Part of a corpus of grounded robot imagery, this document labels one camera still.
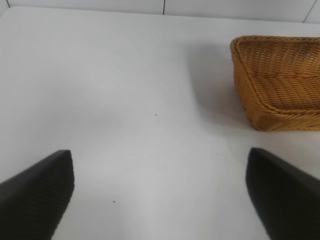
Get tan woven wicker basket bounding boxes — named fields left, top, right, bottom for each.
left=229, top=35, right=320, bottom=132

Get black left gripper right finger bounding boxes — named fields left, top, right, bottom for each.
left=245, top=147, right=320, bottom=240

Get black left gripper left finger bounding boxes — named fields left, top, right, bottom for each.
left=0, top=149, right=76, bottom=240

